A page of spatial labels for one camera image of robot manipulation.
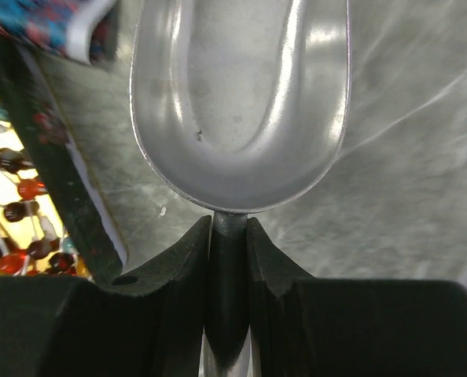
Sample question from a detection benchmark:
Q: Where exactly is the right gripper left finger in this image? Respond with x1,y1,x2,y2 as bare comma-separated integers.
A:
0,216,211,376

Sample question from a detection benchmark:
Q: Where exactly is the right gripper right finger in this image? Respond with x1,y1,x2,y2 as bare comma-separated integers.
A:
246,218,467,376

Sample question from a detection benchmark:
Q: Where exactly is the gold tin of lollipops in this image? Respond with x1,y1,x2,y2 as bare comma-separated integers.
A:
0,36,127,284

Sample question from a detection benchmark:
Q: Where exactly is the metal scoop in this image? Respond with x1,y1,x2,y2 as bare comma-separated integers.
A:
129,1,351,376

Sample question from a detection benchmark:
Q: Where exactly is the patterned blue placemat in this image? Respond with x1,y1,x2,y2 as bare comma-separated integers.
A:
0,0,117,64

